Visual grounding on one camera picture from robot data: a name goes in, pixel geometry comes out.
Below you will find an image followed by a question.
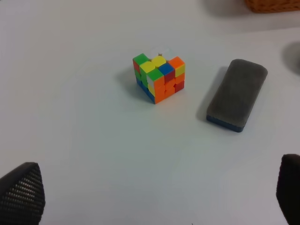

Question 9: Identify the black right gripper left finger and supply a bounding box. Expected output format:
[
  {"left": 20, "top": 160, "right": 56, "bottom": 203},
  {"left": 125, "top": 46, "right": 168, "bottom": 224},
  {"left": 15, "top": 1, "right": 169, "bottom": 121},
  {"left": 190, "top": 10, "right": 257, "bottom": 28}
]
[{"left": 0, "top": 162, "right": 45, "bottom": 225}]

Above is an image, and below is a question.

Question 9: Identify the orange woven basket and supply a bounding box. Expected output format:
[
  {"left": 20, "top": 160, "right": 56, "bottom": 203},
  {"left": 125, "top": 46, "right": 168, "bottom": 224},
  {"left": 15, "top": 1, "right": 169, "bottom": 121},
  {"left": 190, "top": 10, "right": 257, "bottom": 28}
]
[{"left": 244, "top": 0, "right": 300, "bottom": 13}]

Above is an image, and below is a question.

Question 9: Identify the multicolour puzzle cube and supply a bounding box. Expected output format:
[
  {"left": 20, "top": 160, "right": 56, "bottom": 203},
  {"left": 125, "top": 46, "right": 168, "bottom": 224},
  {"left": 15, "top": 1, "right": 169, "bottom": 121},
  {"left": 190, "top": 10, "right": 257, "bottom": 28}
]
[{"left": 133, "top": 51, "right": 186, "bottom": 104}]

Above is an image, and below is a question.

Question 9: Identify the grey felt board eraser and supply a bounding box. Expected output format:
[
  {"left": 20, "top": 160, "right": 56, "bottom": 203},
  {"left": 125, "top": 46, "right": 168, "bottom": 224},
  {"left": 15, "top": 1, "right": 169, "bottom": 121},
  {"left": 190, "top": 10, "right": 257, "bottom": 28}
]
[{"left": 206, "top": 59, "right": 268, "bottom": 133}]

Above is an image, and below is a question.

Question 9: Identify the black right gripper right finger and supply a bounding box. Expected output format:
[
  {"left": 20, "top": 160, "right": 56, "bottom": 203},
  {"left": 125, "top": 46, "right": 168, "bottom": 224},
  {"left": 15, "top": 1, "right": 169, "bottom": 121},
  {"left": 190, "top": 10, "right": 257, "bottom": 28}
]
[{"left": 276, "top": 154, "right": 300, "bottom": 225}]

